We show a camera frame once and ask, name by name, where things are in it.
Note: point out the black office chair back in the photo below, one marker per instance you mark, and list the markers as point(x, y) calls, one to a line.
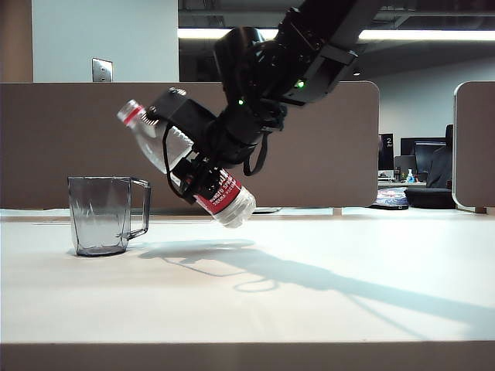
point(441, 166)

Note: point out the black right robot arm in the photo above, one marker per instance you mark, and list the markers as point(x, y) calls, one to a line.
point(309, 42)

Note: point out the blue hand sanitizer bottle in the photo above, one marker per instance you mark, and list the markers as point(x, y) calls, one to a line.
point(410, 177)

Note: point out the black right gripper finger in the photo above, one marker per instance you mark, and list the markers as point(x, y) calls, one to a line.
point(183, 181)

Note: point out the narrow brown desk divider panel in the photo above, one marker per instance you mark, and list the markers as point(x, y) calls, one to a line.
point(475, 147)

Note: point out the black sign with numeral two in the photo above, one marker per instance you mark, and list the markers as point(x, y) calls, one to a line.
point(385, 152)

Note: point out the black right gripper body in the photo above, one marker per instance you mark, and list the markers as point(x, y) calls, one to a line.
point(236, 139)

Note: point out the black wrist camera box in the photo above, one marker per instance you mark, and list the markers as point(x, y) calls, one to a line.
point(181, 112)

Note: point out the metal wall switch plate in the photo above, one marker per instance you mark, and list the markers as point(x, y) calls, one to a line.
point(102, 70)

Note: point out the white ceiling light strip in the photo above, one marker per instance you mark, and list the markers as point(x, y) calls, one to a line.
point(425, 35)

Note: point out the grey transparent faceted mug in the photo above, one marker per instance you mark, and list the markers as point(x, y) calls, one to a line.
point(96, 232)

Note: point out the round black cushion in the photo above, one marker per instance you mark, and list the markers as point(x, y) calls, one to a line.
point(429, 199)

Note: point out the clear water bottle red label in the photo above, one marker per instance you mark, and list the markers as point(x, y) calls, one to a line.
point(230, 199)

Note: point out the wide brown desk divider panel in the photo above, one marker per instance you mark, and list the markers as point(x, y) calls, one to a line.
point(77, 147)

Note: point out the grey monitor back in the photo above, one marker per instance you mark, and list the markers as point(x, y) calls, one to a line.
point(403, 164)

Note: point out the black computer monitor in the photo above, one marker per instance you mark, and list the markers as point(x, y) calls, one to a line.
point(425, 154)

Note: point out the patterned blue red cushion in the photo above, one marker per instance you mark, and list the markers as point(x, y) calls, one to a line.
point(388, 200)

